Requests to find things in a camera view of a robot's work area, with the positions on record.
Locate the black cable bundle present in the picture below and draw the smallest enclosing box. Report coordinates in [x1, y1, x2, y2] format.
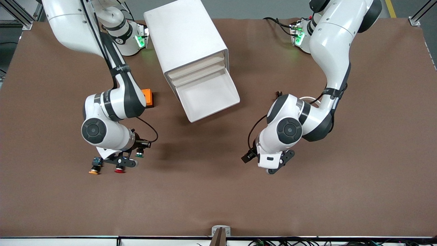
[196, 237, 437, 246]

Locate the yellow push button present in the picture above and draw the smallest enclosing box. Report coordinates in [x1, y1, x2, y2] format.
[89, 156, 104, 175]

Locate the orange button enclosure box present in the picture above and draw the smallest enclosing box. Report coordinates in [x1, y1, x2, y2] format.
[141, 88, 154, 109]

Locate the white drawer cabinet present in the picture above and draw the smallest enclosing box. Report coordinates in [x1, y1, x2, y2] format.
[143, 0, 230, 94]

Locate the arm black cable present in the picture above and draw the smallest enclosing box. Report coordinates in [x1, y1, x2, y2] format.
[80, 0, 159, 144]
[248, 85, 349, 154]

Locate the aluminium frame profile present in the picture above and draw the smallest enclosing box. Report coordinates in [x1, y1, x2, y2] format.
[409, 0, 437, 26]
[0, 0, 46, 30]

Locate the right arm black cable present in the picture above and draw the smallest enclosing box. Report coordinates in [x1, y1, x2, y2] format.
[80, 0, 159, 144]

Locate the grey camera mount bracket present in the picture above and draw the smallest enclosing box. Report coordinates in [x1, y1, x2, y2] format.
[211, 225, 231, 246]

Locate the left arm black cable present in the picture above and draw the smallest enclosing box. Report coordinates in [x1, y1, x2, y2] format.
[248, 85, 349, 154]

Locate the black base power cable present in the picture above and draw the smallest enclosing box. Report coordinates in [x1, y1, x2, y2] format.
[263, 16, 294, 35]

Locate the white plastic drawer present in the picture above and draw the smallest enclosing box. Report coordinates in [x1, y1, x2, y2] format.
[166, 53, 226, 80]
[176, 68, 240, 123]
[170, 61, 226, 87]

